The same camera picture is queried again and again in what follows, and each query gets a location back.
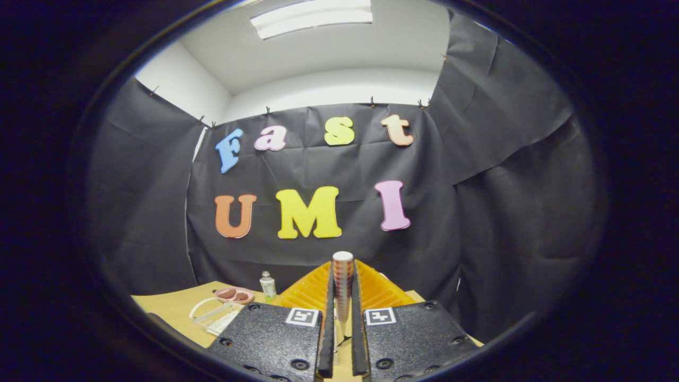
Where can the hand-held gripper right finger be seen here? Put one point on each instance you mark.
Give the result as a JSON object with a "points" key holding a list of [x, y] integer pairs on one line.
{"points": [[358, 339]]}

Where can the clear bottle with green label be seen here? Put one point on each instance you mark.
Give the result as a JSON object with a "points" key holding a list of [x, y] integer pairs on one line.
{"points": [[268, 289]]}

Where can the ceiling light panel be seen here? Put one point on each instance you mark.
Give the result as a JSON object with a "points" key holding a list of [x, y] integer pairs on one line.
{"points": [[313, 18]]}

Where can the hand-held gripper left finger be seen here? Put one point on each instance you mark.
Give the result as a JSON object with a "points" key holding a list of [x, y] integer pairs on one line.
{"points": [[329, 339]]}

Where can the white dish rack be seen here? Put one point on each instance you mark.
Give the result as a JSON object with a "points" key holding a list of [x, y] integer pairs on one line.
{"points": [[223, 321]]}

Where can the pink plate with food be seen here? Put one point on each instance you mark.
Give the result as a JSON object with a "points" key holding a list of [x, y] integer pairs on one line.
{"points": [[233, 294]]}

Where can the black backdrop cloth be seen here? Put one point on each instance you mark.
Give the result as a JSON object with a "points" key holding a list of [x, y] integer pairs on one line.
{"points": [[318, 164]]}

